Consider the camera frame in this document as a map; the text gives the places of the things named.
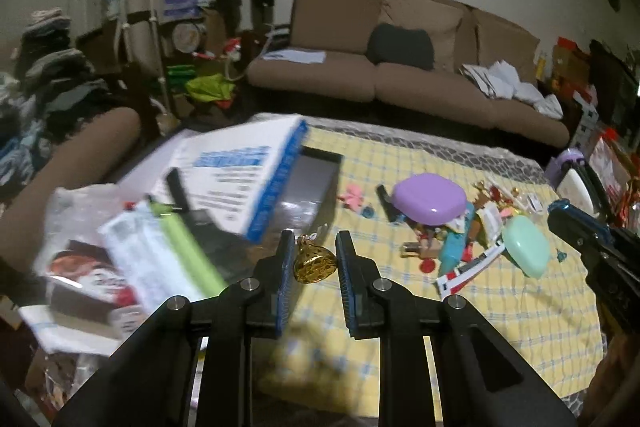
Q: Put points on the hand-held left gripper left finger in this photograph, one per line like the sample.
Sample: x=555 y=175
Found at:
x=285 y=287

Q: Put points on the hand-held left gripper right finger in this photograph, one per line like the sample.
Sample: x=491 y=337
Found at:
x=345 y=287

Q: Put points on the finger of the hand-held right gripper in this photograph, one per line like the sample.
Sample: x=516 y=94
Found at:
x=575 y=219

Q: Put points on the gold ornament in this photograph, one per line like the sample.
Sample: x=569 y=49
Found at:
x=314 y=264

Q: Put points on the lime green tube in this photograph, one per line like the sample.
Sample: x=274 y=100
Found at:
x=192 y=252

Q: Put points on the person's right forearm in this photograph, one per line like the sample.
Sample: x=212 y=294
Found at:
x=622 y=377

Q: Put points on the small teal trinket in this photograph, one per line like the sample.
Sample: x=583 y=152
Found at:
x=560 y=255

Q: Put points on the mint green case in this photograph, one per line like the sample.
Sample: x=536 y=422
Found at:
x=525 y=247

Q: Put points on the pink flower toy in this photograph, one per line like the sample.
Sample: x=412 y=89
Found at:
x=352 y=198

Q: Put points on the black stick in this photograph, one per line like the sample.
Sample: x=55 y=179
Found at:
x=387 y=204

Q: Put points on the black tray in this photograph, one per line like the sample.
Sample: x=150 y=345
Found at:
x=310 y=187

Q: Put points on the yellow checked tablecloth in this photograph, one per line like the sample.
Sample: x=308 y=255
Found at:
x=450 y=332

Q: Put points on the red and white tube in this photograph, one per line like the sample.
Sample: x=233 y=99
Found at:
x=470 y=269

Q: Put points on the teal toy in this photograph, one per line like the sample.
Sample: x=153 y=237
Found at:
x=455 y=242

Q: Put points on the purple case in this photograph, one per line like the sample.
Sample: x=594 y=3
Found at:
x=427 y=199

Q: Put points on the blue and white box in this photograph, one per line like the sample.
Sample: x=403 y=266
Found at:
x=240 y=172

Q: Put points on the white clothes pile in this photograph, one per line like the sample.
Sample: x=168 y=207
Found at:
x=510 y=84

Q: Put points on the clear plastic bag of packets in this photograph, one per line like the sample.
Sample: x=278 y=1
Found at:
x=80 y=267

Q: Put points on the green bag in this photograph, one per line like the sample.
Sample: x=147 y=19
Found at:
x=210 y=88

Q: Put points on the brown sofa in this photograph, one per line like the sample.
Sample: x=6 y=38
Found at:
x=325 y=72

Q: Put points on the white papers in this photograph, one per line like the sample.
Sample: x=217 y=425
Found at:
x=295 y=55

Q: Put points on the black cushion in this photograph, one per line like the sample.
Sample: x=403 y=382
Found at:
x=400 y=47

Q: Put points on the brown armchair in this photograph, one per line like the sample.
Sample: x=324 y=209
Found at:
x=75 y=157

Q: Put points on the black speaker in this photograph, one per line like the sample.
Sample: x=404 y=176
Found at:
x=227 y=7
x=262 y=2

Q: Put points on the stack of purple boxes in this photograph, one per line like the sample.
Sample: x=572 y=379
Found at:
x=187 y=1

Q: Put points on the white pipe rack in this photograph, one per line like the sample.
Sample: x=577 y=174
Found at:
x=150 y=7

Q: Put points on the pile of dark clothes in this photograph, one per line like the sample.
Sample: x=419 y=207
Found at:
x=50 y=77

